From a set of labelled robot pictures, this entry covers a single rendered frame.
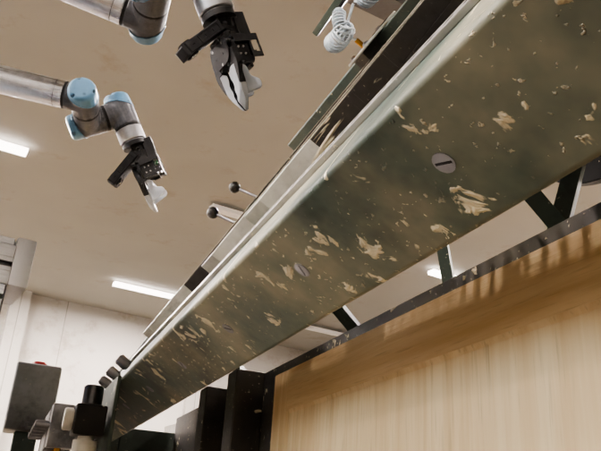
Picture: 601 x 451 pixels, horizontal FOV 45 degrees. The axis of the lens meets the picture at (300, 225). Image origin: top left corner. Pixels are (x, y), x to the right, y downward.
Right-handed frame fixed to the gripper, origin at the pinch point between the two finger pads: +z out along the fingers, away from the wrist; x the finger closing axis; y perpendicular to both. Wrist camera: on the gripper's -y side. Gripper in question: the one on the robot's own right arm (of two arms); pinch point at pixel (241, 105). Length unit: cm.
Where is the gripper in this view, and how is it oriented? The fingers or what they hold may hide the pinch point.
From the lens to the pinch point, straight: 146.6
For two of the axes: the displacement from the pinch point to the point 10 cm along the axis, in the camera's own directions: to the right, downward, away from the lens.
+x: -5.2, 3.1, 8.0
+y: 7.9, -2.0, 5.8
